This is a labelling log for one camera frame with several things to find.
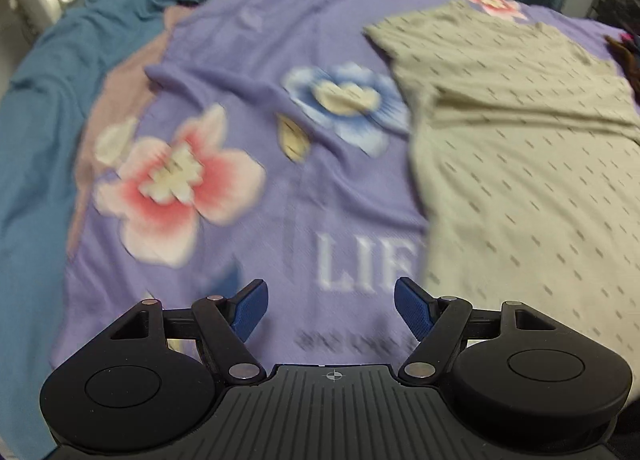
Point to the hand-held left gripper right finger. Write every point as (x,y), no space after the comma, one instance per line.
(412,311)

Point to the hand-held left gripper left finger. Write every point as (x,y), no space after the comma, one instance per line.
(250,309)

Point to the beige dash-patterned t-shirt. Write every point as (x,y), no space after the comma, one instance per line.
(525,165)

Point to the purple floral blanket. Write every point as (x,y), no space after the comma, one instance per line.
(250,65)

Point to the teal bed sheet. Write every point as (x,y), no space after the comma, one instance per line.
(40,165)

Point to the dark brown cloth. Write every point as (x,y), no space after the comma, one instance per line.
(627,60)

